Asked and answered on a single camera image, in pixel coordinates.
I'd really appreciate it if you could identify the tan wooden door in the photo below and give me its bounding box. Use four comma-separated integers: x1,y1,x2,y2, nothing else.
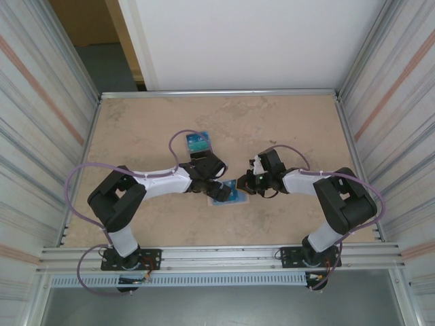
49,0,143,92

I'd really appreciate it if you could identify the aluminium mounting rail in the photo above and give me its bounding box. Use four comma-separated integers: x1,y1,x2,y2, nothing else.
39,243,407,274

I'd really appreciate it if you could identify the grey metal shelf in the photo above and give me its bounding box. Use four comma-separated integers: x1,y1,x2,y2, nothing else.
39,287,407,326

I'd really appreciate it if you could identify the small circuit board with wires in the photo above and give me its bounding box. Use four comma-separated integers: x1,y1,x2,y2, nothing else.
118,270,153,285

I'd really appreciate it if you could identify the thin black cable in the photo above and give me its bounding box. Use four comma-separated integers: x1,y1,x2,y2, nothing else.
256,188,285,200

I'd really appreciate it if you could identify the aluminium table edge rail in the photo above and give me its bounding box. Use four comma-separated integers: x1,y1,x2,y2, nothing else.
334,94,385,242
62,96,103,247
100,88,341,100

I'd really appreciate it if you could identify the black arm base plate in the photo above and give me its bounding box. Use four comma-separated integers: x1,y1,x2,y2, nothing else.
279,247,343,270
101,249,162,272

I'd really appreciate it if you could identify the grey slotted cable duct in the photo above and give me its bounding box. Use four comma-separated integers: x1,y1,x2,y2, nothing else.
50,273,309,287

